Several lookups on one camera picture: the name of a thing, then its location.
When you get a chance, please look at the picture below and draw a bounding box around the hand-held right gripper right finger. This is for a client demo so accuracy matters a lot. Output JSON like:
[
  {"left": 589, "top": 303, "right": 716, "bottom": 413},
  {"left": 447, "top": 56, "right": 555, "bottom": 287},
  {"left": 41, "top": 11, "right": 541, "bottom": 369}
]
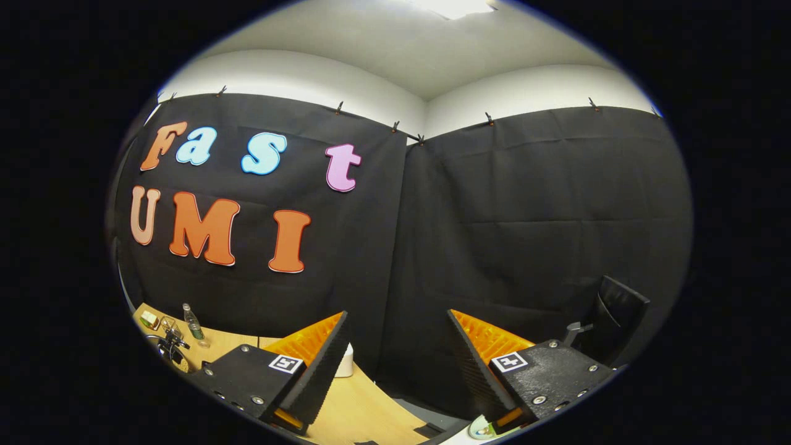
[{"left": 446, "top": 308, "right": 617, "bottom": 431}]

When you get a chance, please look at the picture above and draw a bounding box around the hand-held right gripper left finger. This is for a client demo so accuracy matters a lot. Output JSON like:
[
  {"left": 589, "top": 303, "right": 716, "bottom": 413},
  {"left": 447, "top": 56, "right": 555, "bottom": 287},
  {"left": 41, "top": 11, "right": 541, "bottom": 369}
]
[{"left": 188, "top": 310, "right": 350, "bottom": 434}]

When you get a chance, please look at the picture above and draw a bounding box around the steel pot with black handles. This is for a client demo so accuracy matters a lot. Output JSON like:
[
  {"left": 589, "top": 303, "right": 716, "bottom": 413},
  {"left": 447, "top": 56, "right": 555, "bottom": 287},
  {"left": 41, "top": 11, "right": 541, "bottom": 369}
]
[{"left": 145, "top": 332, "right": 192, "bottom": 375}]

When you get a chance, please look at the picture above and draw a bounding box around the black backdrop cloth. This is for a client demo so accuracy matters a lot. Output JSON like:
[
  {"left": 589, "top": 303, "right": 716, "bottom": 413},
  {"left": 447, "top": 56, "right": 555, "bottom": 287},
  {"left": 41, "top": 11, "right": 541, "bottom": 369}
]
[{"left": 105, "top": 93, "right": 694, "bottom": 427}]

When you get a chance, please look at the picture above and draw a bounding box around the clear plastic water bottle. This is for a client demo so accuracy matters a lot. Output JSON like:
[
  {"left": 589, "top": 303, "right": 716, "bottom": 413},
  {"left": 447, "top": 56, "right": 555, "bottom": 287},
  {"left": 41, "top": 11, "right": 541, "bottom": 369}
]
[{"left": 182, "top": 303, "right": 206, "bottom": 342}]

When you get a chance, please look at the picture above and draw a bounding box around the black office chair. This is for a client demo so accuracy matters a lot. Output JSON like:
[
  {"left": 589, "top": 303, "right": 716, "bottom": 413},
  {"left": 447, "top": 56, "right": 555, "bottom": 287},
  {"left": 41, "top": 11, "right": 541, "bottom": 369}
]
[{"left": 562, "top": 275, "right": 651, "bottom": 368}]

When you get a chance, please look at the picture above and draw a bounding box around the row of black backdrop clips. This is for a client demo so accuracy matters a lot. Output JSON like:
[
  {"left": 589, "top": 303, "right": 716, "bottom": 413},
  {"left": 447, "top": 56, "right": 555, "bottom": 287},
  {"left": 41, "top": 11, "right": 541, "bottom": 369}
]
[{"left": 167, "top": 85, "right": 662, "bottom": 146}]

